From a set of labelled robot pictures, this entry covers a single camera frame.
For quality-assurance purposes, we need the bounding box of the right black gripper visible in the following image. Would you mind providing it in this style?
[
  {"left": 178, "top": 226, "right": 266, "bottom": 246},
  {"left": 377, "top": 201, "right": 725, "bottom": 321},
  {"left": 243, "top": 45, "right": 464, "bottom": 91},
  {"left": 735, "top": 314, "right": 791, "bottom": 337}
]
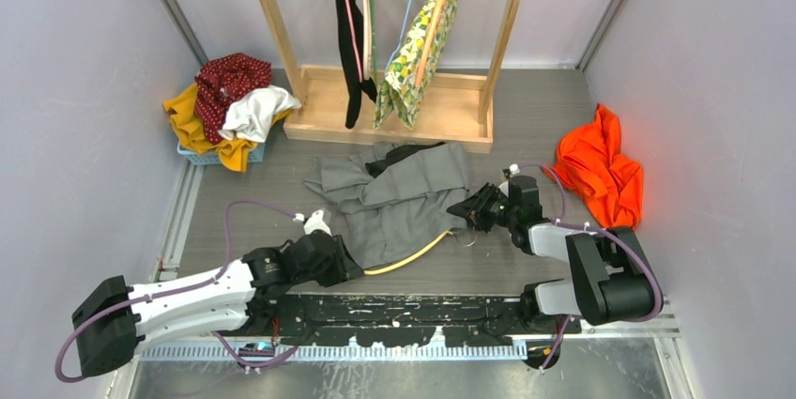
[{"left": 448, "top": 183, "right": 518, "bottom": 234}]

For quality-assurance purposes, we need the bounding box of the yellow hanger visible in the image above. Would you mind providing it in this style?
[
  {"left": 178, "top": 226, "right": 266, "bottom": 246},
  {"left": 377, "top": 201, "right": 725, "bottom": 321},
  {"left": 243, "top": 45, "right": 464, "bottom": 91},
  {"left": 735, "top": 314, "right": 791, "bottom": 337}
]
[{"left": 363, "top": 229, "right": 453, "bottom": 276}]

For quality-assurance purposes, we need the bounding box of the grey garment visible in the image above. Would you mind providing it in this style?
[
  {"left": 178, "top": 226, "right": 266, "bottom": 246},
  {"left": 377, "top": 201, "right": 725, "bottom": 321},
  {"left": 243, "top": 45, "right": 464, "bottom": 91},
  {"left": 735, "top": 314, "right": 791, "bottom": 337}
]
[{"left": 304, "top": 142, "right": 470, "bottom": 269}]

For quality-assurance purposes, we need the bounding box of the lemon print skirt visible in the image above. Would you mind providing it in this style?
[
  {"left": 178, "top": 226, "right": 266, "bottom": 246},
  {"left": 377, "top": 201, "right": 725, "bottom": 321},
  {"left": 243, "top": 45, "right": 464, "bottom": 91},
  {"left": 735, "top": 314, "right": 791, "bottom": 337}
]
[{"left": 374, "top": 0, "right": 458, "bottom": 130}]

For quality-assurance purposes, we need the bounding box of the black skirt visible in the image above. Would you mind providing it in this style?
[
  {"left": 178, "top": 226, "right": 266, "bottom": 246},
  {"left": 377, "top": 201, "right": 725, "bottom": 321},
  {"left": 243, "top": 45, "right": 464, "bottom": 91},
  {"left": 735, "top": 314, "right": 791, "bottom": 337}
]
[{"left": 335, "top": 0, "right": 377, "bottom": 129}]

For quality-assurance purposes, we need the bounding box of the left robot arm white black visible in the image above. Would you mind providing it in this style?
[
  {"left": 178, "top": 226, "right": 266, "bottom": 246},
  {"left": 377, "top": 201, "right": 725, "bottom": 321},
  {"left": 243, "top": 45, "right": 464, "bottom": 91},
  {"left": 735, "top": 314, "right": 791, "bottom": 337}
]
[{"left": 67, "top": 230, "right": 364, "bottom": 379}]

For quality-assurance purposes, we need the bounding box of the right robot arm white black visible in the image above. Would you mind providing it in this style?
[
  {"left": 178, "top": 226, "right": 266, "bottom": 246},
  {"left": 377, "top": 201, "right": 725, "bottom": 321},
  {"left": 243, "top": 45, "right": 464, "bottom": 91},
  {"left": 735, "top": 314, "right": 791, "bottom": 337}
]
[{"left": 448, "top": 176, "right": 664, "bottom": 334}]

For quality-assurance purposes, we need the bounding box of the wooden hanger rack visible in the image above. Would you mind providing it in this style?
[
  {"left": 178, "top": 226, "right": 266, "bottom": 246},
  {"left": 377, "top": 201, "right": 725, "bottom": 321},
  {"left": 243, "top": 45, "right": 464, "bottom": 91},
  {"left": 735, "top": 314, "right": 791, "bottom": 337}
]
[{"left": 259, "top": 0, "right": 521, "bottom": 153}]

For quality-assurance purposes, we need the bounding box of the beige hanger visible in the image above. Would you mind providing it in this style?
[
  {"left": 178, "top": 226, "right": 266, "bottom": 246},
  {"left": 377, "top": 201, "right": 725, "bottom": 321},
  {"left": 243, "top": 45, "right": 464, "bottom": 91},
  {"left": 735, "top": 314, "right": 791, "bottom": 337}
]
[{"left": 362, "top": 0, "right": 375, "bottom": 80}]

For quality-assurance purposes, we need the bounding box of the orange hanger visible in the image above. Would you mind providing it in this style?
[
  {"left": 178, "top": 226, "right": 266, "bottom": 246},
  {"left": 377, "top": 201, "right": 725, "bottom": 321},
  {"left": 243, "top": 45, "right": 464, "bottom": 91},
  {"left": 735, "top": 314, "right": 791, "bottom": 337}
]
[{"left": 414, "top": 0, "right": 447, "bottom": 87}]

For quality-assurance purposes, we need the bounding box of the green hanger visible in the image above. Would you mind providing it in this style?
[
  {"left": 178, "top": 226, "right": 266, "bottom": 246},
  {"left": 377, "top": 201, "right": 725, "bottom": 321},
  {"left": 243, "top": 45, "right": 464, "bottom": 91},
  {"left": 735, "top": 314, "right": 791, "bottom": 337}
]
[{"left": 368, "top": 0, "right": 377, "bottom": 77}]

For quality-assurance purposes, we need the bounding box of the pink hanger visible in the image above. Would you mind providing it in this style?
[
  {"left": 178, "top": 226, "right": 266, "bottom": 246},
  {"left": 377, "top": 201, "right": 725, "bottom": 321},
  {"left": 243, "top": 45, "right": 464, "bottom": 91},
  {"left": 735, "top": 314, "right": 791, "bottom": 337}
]
[{"left": 335, "top": 0, "right": 364, "bottom": 83}]

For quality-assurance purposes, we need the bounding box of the orange garment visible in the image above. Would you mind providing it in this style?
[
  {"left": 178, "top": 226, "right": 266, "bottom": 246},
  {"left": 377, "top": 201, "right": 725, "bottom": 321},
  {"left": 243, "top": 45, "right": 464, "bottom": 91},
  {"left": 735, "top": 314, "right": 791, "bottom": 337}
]
[{"left": 552, "top": 103, "right": 644, "bottom": 228}]

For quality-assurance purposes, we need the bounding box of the light blue plastic basket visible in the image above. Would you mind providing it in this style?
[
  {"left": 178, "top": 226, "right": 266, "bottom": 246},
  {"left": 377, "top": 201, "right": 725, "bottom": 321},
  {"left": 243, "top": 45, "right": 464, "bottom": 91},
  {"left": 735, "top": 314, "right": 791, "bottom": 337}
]
[{"left": 176, "top": 144, "right": 265, "bottom": 165}]

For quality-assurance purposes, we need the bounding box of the mustard yellow garment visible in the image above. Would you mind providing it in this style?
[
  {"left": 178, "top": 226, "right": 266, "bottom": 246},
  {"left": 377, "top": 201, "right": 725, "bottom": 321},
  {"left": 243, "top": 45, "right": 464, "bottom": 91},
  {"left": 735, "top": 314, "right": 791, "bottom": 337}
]
[{"left": 163, "top": 84, "right": 295, "bottom": 173}]

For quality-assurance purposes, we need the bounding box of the white garment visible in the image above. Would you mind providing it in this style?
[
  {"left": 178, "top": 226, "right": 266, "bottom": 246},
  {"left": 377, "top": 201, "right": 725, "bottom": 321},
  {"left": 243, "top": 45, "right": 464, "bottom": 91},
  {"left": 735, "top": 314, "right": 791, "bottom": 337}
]
[{"left": 218, "top": 85, "right": 301, "bottom": 143}]

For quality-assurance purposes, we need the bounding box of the red polka dot garment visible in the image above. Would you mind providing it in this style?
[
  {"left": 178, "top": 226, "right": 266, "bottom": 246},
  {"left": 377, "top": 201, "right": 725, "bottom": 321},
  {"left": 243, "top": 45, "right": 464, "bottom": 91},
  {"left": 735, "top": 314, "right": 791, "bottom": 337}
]
[{"left": 194, "top": 53, "right": 272, "bottom": 145}]

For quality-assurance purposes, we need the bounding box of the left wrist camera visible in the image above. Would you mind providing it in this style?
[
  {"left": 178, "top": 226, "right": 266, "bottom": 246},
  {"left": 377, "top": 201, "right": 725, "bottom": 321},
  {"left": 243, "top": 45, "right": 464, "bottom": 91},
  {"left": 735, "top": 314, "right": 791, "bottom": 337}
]
[{"left": 292, "top": 208, "right": 332, "bottom": 236}]

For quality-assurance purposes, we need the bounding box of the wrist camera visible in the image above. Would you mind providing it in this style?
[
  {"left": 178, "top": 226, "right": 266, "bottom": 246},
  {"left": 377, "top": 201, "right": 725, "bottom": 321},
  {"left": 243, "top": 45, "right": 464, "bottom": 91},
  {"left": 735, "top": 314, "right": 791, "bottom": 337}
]
[
  {"left": 498, "top": 163, "right": 520, "bottom": 197},
  {"left": 292, "top": 208, "right": 332, "bottom": 236}
]

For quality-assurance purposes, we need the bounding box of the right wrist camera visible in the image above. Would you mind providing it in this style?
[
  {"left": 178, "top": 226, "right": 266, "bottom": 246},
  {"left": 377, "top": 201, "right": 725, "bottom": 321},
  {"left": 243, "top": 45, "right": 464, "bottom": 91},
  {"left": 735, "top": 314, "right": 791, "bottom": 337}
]
[{"left": 498, "top": 163, "right": 520, "bottom": 197}]

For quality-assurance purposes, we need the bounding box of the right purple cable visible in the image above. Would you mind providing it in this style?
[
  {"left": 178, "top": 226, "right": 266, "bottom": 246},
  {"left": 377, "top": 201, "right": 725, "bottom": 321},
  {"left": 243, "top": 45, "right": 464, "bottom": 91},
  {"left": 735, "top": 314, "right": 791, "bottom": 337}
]
[{"left": 519, "top": 162, "right": 666, "bottom": 373}]

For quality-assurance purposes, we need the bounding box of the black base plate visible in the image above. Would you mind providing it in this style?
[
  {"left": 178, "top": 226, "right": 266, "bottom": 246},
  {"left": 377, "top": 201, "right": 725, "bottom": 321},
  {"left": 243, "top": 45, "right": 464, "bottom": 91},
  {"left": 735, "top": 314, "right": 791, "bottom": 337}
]
[{"left": 223, "top": 294, "right": 582, "bottom": 348}]

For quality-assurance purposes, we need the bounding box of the aluminium slotted rail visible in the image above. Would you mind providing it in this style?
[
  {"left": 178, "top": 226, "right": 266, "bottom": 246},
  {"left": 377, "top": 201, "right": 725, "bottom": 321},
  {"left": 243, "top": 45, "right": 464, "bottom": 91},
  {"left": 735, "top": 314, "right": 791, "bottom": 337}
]
[{"left": 140, "top": 337, "right": 528, "bottom": 362}]

